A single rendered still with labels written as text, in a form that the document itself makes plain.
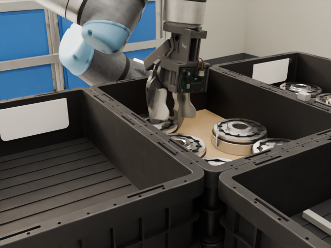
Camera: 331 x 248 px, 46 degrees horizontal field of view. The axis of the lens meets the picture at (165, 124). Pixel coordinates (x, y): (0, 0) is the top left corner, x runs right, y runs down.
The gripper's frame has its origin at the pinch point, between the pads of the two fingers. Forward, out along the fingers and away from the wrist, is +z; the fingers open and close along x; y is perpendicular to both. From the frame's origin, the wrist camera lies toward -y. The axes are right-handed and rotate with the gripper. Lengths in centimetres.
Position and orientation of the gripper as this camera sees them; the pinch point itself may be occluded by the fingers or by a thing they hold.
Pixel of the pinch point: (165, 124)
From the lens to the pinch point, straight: 79.4
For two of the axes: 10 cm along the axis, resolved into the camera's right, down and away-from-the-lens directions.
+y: 5.3, 3.3, -7.8
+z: -1.0, 9.4, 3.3
